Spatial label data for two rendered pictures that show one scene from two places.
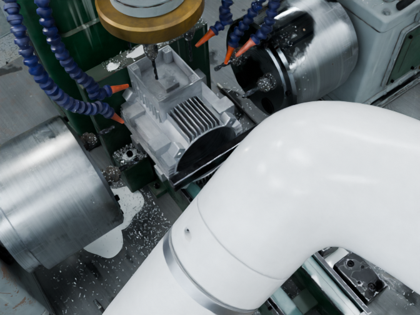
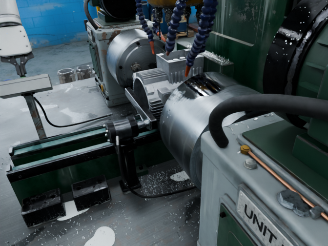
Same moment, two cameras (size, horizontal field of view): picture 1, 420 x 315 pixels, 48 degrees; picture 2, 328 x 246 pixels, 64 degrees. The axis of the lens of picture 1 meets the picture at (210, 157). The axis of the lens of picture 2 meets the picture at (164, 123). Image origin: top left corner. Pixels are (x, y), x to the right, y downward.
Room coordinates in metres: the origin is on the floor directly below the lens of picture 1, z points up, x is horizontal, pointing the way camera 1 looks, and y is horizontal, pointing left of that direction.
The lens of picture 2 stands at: (0.73, -0.74, 1.39)
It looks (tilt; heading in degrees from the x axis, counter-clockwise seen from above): 31 degrees down; 100
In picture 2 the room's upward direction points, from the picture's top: 3 degrees counter-clockwise
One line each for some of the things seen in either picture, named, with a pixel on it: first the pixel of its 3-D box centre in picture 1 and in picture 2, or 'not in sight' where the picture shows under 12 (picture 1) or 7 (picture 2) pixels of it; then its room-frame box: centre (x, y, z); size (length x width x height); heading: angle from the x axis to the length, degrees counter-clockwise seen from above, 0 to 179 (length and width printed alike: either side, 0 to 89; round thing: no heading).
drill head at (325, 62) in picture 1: (298, 48); (228, 139); (0.79, -0.23, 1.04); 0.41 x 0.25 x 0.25; 122
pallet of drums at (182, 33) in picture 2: not in sight; (160, 19); (-0.25, 5.20, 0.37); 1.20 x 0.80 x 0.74; 32
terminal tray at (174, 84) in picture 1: (165, 84); (179, 66); (0.65, 0.08, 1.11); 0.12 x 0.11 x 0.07; 32
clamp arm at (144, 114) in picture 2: (223, 154); (138, 106); (0.53, -0.03, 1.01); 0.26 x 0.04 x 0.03; 122
